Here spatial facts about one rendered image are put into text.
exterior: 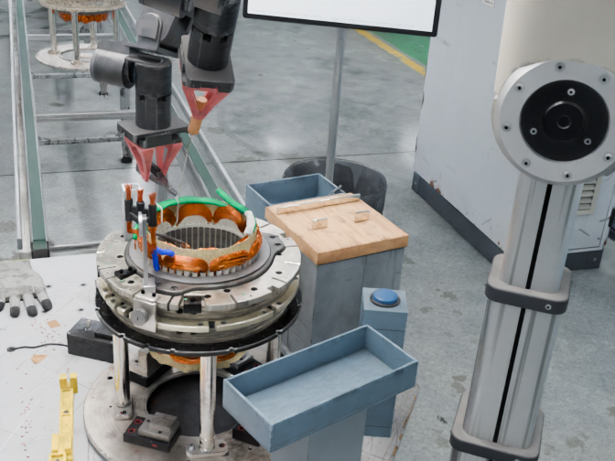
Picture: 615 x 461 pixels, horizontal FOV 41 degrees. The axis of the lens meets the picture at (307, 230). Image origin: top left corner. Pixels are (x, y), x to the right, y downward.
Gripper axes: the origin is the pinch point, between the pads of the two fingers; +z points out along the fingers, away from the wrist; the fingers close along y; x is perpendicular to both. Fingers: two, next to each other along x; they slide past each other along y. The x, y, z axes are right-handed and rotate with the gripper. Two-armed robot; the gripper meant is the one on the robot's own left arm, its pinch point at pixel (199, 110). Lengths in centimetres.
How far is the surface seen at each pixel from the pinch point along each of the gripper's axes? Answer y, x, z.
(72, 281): -25, -15, 71
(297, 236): -0.7, 21.4, 27.2
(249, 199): -19.7, 17.2, 37.6
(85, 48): -204, -10, 137
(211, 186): -75, 23, 88
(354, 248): 3.8, 30.3, 24.9
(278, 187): -23.2, 23.6, 37.2
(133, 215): 12.0, -8.9, 9.9
